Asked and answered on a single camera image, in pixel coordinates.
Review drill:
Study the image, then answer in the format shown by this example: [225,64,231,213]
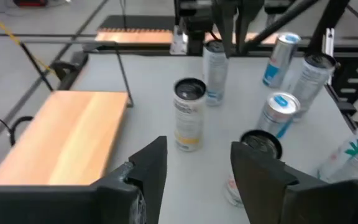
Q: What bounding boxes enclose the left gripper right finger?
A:
[231,142,358,224]

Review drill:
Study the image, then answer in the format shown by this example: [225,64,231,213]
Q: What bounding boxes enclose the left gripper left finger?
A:
[0,136,168,224]

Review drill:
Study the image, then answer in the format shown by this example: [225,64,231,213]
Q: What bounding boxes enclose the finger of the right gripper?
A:
[237,0,265,54]
[212,0,237,58]

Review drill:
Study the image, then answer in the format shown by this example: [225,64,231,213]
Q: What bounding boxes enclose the white Celsius can blue band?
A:
[223,129,283,208]
[201,39,229,107]

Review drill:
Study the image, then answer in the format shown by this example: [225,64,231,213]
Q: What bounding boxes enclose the white Celsius can yellow band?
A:
[172,77,208,152]

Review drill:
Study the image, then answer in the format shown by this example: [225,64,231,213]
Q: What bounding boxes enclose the white Celsius can pink band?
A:
[317,119,358,184]

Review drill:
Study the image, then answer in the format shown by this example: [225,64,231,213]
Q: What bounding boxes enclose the wooden shelf board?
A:
[0,90,129,187]

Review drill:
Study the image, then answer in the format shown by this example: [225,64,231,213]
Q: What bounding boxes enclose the thin black diagonal rod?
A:
[241,0,321,54]

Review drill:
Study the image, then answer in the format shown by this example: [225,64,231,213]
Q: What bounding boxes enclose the silver blue Red Bull can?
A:
[262,32,302,89]
[255,91,301,140]

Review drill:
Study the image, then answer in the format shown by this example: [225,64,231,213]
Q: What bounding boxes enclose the black mat orange stripes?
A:
[98,14,176,34]

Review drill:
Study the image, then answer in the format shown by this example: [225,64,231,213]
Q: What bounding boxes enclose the wooden table base board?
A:
[94,28,281,46]

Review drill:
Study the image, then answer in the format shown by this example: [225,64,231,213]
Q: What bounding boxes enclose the white Celsius can black lid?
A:
[287,52,337,123]

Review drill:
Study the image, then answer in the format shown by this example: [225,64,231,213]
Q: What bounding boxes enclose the black slotted metal panel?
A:
[331,55,358,103]

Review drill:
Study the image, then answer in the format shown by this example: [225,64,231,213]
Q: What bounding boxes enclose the red black tool case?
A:
[12,0,49,7]

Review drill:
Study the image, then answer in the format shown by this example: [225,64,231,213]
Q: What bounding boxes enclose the white metal bracket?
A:
[169,24,188,56]

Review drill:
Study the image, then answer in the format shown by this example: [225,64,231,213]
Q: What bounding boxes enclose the thick black diagonal frame strut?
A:
[308,0,352,55]

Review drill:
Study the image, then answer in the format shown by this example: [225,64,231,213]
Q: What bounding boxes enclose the silver aluminium extrusion post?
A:
[321,27,336,86]

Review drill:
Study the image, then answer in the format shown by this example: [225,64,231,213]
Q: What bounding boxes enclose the yellow floor cable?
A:
[0,0,55,74]

